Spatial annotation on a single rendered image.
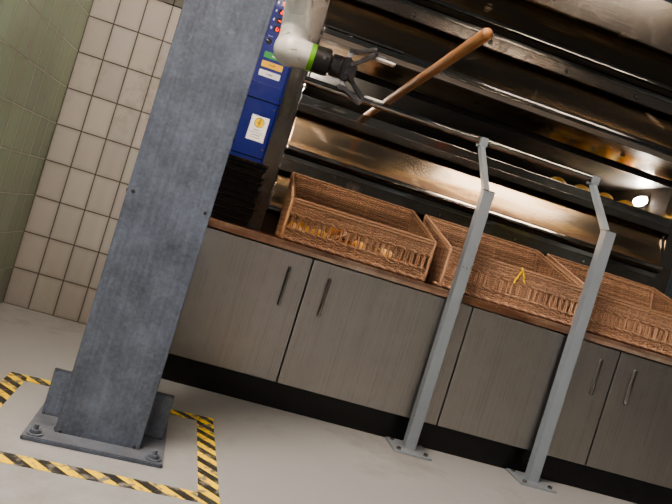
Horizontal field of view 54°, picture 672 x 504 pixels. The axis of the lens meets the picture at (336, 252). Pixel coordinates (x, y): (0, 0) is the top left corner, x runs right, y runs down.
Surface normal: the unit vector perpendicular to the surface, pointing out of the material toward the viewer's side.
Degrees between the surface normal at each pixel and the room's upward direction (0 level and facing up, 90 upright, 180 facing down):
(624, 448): 90
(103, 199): 90
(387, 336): 90
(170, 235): 90
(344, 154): 70
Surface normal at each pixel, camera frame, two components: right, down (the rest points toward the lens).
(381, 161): 0.23, -0.27
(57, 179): 0.15, 0.06
